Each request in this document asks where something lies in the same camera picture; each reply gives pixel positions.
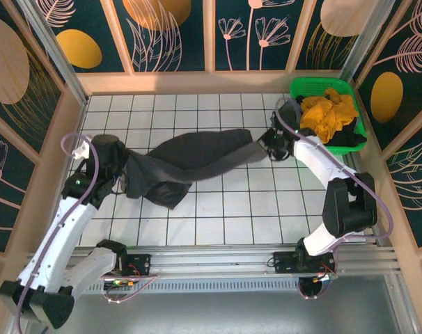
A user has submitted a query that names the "dark grey t-shirt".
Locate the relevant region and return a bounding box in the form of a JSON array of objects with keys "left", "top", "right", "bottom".
[{"left": 122, "top": 127, "right": 267, "bottom": 211}]

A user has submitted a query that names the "yellow t-shirt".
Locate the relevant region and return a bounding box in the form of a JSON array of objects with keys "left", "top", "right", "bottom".
[{"left": 299, "top": 87, "right": 359, "bottom": 144}]

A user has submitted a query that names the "black t-shirt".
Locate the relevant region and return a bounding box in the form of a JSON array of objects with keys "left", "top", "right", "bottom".
[{"left": 297, "top": 93, "right": 368, "bottom": 149}]

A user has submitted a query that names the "green plastic basket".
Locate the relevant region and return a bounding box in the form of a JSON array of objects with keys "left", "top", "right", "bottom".
[{"left": 288, "top": 76, "right": 368, "bottom": 157}]

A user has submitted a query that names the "grey metal panel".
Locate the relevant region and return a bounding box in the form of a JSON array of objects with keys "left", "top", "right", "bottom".
[{"left": 8, "top": 274, "right": 417, "bottom": 334}]

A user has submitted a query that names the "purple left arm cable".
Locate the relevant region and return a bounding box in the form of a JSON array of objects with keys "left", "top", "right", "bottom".
[{"left": 15, "top": 133, "right": 160, "bottom": 330}]

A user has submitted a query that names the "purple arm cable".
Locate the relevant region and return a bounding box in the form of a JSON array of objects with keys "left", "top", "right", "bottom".
[
  {"left": 273, "top": 98, "right": 396, "bottom": 301},
  {"left": 15, "top": 133, "right": 160, "bottom": 330}
]

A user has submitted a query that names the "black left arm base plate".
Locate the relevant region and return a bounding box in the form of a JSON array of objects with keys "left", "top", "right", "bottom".
[{"left": 125, "top": 253, "right": 153, "bottom": 276}]

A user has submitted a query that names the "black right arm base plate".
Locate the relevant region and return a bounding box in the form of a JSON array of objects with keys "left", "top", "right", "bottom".
[{"left": 272, "top": 250, "right": 304, "bottom": 276}]

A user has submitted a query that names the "aluminium frame post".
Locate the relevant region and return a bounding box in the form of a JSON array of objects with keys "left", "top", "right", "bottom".
[
  {"left": 17, "top": 0, "right": 90, "bottom": 105},
  {"left": 339, "top": 0, "right": 389, "bottom": 83}
]

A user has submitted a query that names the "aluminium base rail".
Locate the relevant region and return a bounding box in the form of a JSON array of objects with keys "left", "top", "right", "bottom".
[{"left": 22, "top": 243, "right": 402, "bottom": 279}]

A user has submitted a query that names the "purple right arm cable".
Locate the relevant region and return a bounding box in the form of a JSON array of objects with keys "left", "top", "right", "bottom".
[{"left": 273, "top": 98, "right": 396, "bottom": 301}]

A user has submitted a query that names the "grey slotted cable duct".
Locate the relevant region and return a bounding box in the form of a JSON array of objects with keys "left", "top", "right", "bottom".
[{"left": 85, "top": 280, "right": 302, "bottom": 295}]

